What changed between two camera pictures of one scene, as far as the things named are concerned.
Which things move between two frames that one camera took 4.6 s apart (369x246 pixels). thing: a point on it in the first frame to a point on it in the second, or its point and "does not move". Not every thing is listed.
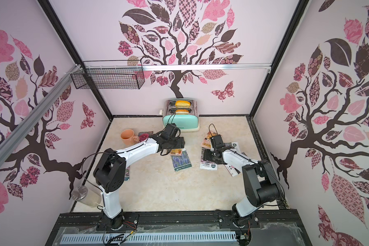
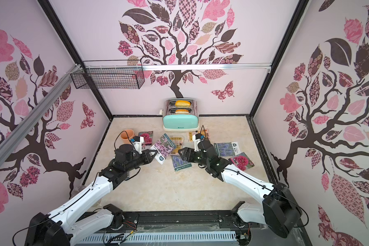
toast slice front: (182, 111) does not move
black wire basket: (115, 74) does not move
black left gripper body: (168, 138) to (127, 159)
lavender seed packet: (182, 162) does not move
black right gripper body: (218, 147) to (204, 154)
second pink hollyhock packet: (143, 136) does not move
